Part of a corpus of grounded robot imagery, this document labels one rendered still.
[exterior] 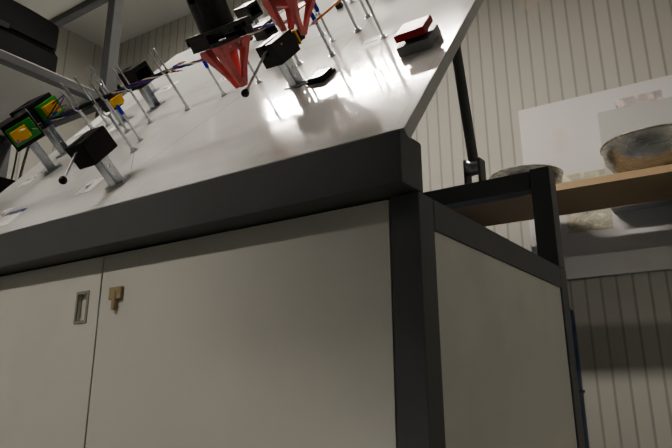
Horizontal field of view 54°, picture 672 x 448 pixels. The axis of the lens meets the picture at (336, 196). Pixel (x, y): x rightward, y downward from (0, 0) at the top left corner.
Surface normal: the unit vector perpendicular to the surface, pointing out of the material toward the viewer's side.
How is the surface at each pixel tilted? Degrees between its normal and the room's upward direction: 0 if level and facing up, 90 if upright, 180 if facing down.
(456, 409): 90
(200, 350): 90
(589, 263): 90
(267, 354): 90
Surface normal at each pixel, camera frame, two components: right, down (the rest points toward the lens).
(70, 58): 0.84, -0.17
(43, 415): -0.57, -0.25
